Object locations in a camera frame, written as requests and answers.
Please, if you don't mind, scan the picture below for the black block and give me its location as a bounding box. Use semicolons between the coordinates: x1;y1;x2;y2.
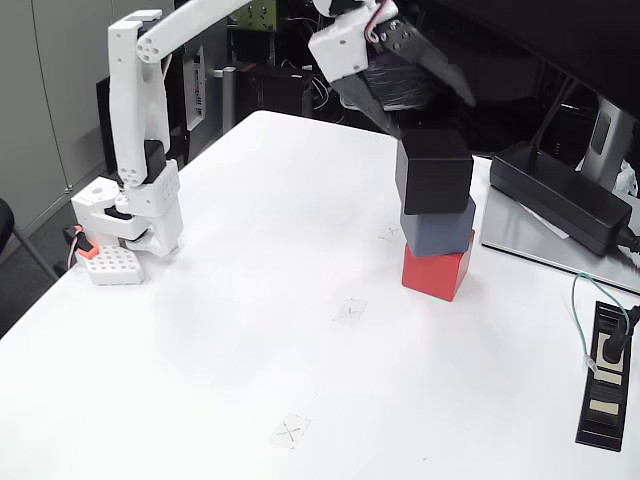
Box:
394;128;474;216

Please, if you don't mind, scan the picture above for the grey block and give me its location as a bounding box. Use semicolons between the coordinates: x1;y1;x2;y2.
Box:
399;195;477;259

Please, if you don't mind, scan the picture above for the black computer case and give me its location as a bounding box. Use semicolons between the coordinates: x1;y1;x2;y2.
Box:
234;62;316;119

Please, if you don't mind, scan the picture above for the green circuit board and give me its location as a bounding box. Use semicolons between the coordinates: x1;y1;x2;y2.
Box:
228;2;278;32

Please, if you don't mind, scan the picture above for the black monitor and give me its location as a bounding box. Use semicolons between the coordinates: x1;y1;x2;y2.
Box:
419;0;640;121

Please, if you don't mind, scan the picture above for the red block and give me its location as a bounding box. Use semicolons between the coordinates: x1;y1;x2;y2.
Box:
401;229;475;303

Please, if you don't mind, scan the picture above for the black power adapter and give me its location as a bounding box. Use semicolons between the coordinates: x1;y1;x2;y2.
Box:
488;140;634;257

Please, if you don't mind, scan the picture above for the silver monitor stand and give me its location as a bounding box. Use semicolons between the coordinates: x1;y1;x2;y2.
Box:
574;97;640;194

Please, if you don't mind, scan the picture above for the white crumpled plastic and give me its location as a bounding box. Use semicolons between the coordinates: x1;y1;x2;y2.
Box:
613;158;640;197

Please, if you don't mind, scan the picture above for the black power strip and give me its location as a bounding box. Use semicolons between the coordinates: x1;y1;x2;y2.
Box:
574;300;634;447

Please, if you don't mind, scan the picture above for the black chair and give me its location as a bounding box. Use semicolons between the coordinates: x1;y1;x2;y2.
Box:
0;197;61;284

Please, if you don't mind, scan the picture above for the red white servo cable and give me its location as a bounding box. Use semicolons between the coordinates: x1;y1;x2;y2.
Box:
366;0;399;44

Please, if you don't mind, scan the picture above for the grey metal post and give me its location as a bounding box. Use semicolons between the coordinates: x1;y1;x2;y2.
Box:
214;65;237;134

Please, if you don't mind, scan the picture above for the silver monitor base plate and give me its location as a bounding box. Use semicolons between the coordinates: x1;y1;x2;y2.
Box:
480;187;640;295

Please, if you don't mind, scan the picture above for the green cable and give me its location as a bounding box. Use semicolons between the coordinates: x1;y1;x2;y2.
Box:
570;272;632;371

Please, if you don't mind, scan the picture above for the orange connector with wires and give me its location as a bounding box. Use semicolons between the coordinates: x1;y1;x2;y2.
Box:
63;225;99;271

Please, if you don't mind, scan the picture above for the black plug with cable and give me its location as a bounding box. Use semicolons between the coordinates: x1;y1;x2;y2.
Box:
599;304;640;364

